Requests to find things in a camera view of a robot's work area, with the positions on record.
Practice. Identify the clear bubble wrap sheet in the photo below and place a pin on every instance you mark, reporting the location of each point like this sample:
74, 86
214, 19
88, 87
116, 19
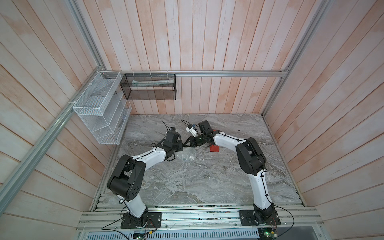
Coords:
188, 154

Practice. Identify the white wire mesh shelf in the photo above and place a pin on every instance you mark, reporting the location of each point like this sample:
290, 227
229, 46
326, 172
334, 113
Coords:
102, 109

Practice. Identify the red tape dispenser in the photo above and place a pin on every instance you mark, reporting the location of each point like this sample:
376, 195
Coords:
214, 148

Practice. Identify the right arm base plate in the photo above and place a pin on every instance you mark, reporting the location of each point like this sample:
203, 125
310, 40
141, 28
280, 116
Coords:
257, 218

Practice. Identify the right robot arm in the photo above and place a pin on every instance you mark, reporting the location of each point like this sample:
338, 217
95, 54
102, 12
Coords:
251, 159

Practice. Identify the black wire mesh basket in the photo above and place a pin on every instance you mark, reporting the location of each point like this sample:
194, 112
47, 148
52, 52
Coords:
142, 87

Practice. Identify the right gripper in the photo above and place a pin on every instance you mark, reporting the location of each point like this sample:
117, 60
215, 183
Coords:
192, 143

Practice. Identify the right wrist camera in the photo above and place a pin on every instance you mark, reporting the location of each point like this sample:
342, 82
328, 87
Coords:
192, 130

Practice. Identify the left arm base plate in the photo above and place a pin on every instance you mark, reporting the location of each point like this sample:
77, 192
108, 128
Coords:
147, 220

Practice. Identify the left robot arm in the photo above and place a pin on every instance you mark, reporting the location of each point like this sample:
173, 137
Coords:
127, 176

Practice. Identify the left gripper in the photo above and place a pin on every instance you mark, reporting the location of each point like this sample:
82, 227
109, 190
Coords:
180, 144

